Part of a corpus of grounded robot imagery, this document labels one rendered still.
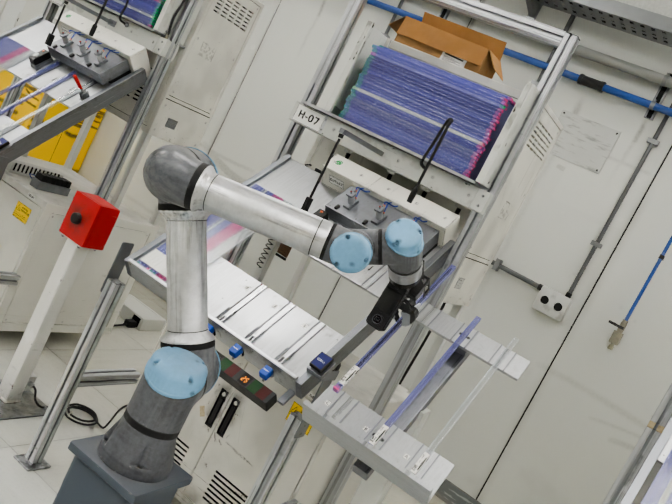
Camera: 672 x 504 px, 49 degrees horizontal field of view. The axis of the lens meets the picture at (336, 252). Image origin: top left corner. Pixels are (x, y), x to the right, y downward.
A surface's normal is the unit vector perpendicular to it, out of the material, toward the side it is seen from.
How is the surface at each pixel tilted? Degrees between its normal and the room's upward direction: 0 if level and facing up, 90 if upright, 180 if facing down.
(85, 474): 90
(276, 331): 42
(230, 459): 90
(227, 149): 90
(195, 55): 90
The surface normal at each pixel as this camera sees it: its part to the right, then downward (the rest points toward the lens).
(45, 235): 0.77, 0.45
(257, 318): 0.02, -0.73
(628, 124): -0.46, -0.11
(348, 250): -0.09, 0.08
